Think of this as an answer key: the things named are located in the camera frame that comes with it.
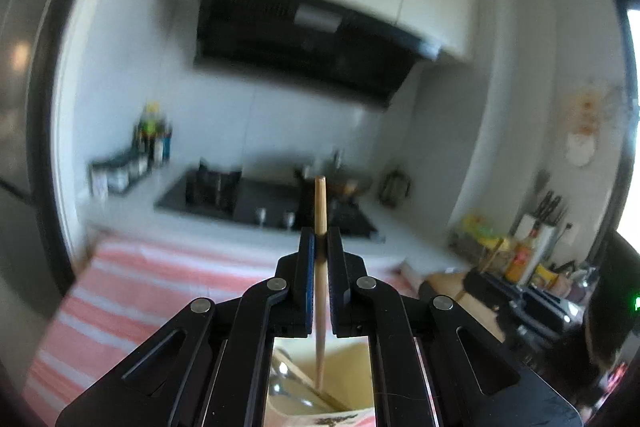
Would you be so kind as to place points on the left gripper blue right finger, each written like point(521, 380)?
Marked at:
point(432, 363)

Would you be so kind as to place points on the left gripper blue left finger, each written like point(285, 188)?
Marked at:
point(209, 364)

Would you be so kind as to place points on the large steel spoon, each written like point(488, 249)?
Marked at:
point(282, 384)

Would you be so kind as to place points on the orange sauce bottle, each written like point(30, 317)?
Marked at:
point(523, 253)

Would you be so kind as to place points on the wooden cutting board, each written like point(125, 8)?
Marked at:
point(451, 284)

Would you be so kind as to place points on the cream utensil holder box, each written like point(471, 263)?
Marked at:
point(343, 397)

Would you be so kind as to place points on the knife block with knives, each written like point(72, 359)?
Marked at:
point(545, 218)

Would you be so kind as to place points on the pink striped tablecloth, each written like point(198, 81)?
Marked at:
point(126, 292)

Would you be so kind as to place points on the black gas stove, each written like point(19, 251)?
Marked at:
point(231, 196)

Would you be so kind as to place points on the dark kettle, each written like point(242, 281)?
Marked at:
point(394, 188)

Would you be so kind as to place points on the wok with lid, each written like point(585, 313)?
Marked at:
point(341, 180)

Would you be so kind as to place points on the spice jar rack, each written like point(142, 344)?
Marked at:
point(114, 176)

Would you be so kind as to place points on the condiment bottles group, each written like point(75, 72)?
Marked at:
point(152, 135)

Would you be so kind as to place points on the black range hood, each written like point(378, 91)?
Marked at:
point(333, 48)

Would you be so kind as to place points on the silver refrigerator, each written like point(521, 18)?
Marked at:
point(24, 264)

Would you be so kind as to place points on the wire dish rack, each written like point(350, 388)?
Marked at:
point(474, 237)

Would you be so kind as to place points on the wall calendar decoration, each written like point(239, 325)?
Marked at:
point(592, 111)

